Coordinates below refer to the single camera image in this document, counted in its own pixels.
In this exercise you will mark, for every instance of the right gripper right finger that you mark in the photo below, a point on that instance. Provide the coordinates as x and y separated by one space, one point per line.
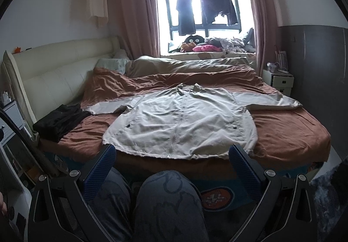
247 169

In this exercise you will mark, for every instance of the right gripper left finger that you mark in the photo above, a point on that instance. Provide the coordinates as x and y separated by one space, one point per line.
95 171

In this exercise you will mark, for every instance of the beige zip jacket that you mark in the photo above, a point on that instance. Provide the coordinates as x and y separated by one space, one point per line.
187 122

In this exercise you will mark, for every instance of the dark hanging clothes right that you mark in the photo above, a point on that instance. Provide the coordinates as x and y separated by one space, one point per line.
212 8

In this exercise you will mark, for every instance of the blue orange floor rug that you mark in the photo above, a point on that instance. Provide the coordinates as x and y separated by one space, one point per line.
222 194

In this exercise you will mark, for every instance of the black folded garment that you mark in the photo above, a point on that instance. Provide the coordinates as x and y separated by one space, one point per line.
60 122

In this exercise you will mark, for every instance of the person's grey patterned trousers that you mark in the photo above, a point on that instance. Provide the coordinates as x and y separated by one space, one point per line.
168 207

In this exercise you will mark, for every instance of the white bedside cabinet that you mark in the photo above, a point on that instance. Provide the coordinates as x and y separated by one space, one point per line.
280 81

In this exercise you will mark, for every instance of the cream padded headboard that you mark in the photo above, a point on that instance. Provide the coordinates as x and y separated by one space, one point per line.
43 78

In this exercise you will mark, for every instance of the light blue pillow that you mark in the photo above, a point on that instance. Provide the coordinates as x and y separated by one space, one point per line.
115 64

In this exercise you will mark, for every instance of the olive green duvet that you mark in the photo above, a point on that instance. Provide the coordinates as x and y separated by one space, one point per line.
146 66

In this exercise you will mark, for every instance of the pink cloth on sill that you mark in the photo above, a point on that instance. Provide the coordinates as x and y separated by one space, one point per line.
206 48

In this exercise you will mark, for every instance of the black plush toy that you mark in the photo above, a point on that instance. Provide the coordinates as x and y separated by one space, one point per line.
197 39

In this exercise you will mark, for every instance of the dark hanging coat left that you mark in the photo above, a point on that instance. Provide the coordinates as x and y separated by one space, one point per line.
186 22

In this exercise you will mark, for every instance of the left pink curtain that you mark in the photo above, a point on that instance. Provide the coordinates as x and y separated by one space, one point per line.
138 26

